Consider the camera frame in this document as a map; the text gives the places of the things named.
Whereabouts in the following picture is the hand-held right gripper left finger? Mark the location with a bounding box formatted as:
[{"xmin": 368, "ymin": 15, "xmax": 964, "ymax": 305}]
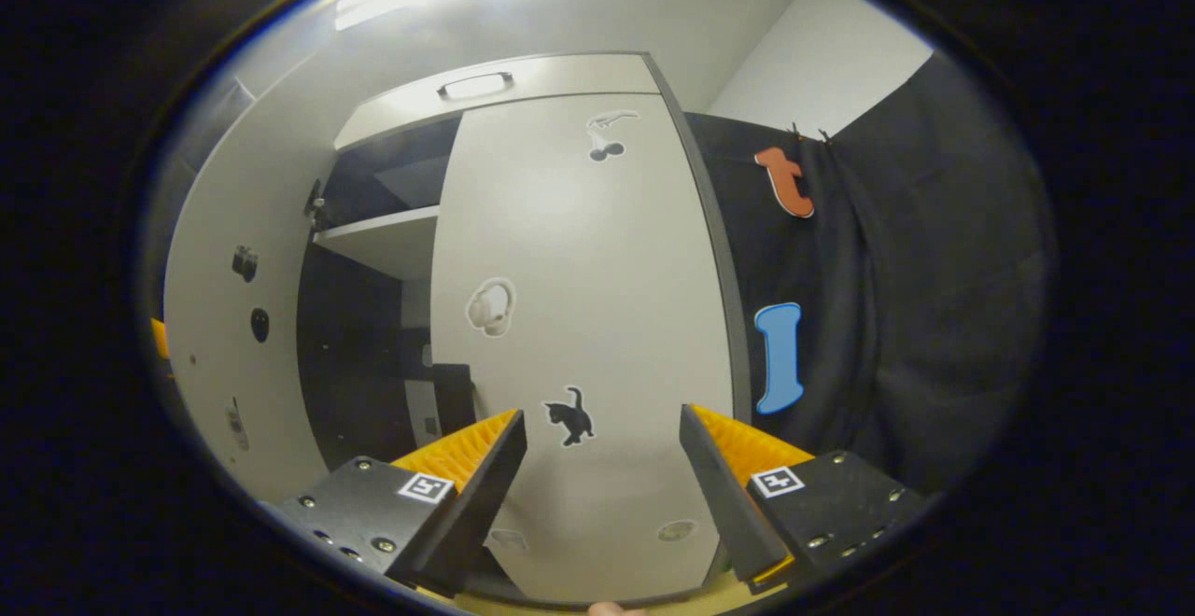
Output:
[{"xmin": 266, "ymin": 409, "xmax": 528, "ymax": 598}]

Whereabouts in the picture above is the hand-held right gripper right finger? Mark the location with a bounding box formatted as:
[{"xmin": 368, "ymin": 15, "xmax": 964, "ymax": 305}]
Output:
[{"xmin": 679, "ymin": 403, "xmax": 927, "ymax": 595}]

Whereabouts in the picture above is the white cabinet door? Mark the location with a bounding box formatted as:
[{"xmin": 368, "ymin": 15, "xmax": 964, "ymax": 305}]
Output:
[
  {"xmin": 429, "ymin": 93, "xmax": 738, "ymax": 603},
  {"xmin": 163, "ymin": 107, "xmax": 339, "ymax": 505}
]

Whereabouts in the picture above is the white grey cabinet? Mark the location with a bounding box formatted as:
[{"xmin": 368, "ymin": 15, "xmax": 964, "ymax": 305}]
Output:
[{"xmin": 297, "ymin": 51, "xmax": 752, "ymax": 608}]

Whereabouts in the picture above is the white cabinet shelf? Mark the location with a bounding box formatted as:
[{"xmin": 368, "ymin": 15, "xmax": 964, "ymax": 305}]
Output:
[{"xmin": 313, "ymin": 205, "xmax": 440, "ymax": 281}]

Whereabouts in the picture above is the white cabinet drawer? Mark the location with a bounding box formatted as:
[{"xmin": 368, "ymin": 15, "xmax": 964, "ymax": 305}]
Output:
[{"xmin": 333, "ymin": 53, "xmax": 662, "ymax": 152}]

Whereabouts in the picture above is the black backdrop cloth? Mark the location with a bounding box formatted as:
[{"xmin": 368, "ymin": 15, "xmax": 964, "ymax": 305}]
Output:
[{"xmin": 145, "ymin": 51, "xmax": 1056, "ymax": 496}]

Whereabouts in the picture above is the black drawer handle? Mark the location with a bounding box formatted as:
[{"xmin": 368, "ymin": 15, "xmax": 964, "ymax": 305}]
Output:
[{"xmin": 437, "ymin": 71, "xmax": 515, "ymax": 101}]

